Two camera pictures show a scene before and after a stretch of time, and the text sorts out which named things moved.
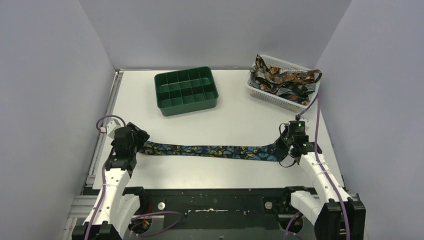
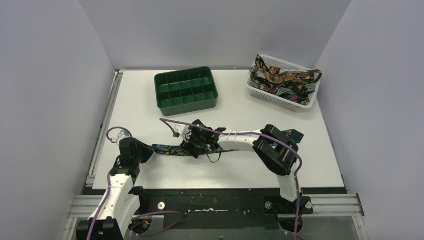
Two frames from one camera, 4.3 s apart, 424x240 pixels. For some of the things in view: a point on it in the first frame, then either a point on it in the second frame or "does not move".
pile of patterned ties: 295,87 does not move
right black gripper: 279,139 -> 198,152
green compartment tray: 186,90 does not move
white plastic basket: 271,96 does not move
